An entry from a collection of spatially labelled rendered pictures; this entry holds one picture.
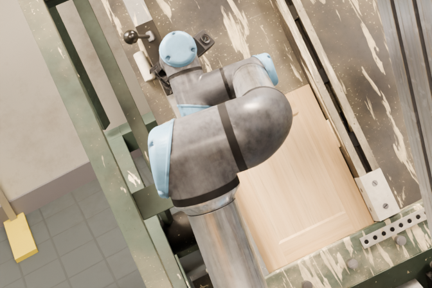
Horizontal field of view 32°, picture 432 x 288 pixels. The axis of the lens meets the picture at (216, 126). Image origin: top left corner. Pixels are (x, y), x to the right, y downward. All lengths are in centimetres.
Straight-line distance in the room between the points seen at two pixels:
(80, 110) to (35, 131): 230
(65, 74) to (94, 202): 232
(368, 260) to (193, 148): 96
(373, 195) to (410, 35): 117
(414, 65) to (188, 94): 76
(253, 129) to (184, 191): 15
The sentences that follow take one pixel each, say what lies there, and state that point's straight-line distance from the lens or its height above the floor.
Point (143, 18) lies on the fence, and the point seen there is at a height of 152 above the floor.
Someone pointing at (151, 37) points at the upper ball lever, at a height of 148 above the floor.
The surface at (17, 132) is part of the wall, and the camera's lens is 428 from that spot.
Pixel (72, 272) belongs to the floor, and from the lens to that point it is 388.
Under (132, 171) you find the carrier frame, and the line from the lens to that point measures 284.
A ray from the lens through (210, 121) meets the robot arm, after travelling 120.
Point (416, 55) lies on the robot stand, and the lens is 90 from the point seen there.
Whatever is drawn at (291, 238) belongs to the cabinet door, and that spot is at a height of 94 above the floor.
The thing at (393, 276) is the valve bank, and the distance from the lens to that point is 209.
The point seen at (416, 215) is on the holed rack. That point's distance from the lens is 208.
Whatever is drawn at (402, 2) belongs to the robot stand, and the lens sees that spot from 87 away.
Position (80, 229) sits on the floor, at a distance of 414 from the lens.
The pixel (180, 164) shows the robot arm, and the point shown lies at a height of 161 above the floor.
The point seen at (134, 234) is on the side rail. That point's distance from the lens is 198.
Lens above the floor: 224
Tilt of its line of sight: 30 degrees down
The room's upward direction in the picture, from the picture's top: 21 degrees counter-clockwise
